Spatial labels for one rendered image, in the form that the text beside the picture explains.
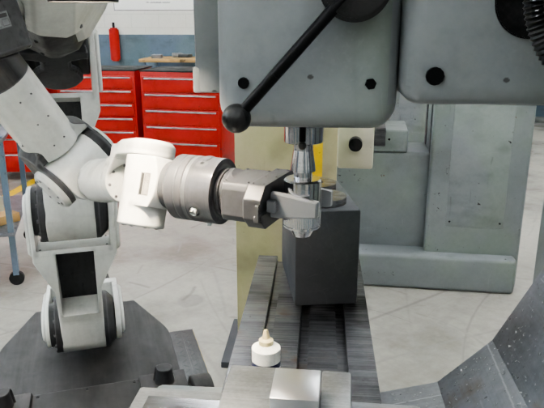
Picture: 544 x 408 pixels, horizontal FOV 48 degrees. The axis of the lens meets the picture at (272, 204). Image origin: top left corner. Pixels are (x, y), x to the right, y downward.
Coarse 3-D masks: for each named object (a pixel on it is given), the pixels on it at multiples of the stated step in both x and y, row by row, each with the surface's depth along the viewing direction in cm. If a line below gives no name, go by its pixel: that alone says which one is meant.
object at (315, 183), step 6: (288, 180) 76; (294, 180) 76; (306, 180) 76; (312, 180) 76; (318, 180) 76; (288, 186) 75; (294, 186) 75; (300, 186) 74; (306, 186) 74; (312, 186) 75; (318, 186) 75
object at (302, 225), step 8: (288, 192) 76; (296, 192) 75; (304, 192) 75; (312, 192) 75; (320, 192) 76; (320, 200) 77; (320, 208) 77; (320, 216) 77; (288, 224) 77; (296, 224) 76; (304, 224) 76; (312, 224) 76; (320, 224) 78
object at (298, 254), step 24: (336, 192) 119; (336, 216) 112; (288, 240) 123; (312, 240) 113; (336, 240) 113; (288, 264) 124; (312, 264) 114; (336, 264) 115; (312, 288) 116; (336, 288) 116
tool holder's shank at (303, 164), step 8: (296, 152) 75; (304, 152) 74; (312, 152) 75; (296, 160) 75; (304, 160) 75; (312, 160) 75; (296, 168) 75; (304, 168) 75; (312, 168) 75; (296, 176) 76; (304, 176) 75
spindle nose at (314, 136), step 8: (288, 128) 73; (296, 128) 73; (312, 128) 73; (320, 128) 73; (288, 136) 74; (296, 136) 73; (312, 136) 73; (320, 136) 74; (296, 144) 73; (312, 144) 73
